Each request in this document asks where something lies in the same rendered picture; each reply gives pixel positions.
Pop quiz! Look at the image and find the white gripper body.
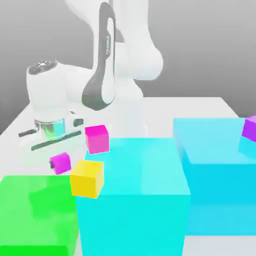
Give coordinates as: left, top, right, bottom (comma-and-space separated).
20, 127, 87, 163

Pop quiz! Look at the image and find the small purple cube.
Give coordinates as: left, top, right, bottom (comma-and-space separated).
241, 115, 256, 143

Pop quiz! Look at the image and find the small pink cube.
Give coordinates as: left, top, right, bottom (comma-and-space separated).
84, 124, 111, 155

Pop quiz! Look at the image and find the small magenta cube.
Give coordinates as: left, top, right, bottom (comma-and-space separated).
49, 152, 72, 175

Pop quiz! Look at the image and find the large cyan box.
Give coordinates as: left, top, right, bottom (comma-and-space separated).
74, 137, 191, 256

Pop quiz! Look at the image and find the large green box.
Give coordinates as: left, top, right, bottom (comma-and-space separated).
0, 175, 79, 256

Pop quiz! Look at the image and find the large light blue box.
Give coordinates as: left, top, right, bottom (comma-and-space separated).
172, 117, 256, 236

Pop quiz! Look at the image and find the small yellow cube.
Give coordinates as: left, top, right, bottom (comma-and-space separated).
69, 159, 105, 199

